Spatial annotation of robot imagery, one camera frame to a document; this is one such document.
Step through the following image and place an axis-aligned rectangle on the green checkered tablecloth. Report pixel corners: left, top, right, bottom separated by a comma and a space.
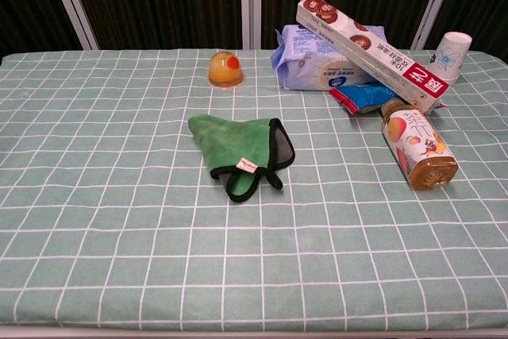
0, 48, 508, 334

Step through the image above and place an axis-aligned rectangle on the blue red snack packet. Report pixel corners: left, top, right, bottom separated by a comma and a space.
329, 81, 445, 117

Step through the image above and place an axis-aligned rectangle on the orange fruit jelly cup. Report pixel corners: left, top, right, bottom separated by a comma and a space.
207, 49, 247, 89

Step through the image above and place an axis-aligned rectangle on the white paper cup blue flower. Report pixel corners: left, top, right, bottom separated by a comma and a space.
426, 31, 473, 85

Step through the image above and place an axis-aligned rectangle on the long white red box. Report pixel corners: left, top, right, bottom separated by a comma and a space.
295, 0, 450, 114

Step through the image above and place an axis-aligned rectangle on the blue white wet wipes pack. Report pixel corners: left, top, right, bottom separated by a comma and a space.
270, 24, 387, 92

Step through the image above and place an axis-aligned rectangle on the peach tea bottle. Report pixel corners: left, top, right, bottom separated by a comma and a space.
380, 98, 460, 192

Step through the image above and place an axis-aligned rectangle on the green microfiber cloth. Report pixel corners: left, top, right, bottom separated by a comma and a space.
187, 114, 297, 204

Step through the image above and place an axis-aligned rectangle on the white partition frame post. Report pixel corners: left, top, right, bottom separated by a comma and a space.
42, 0, 99, 51
239, 0, 263, 50
410, 0, 461, 51

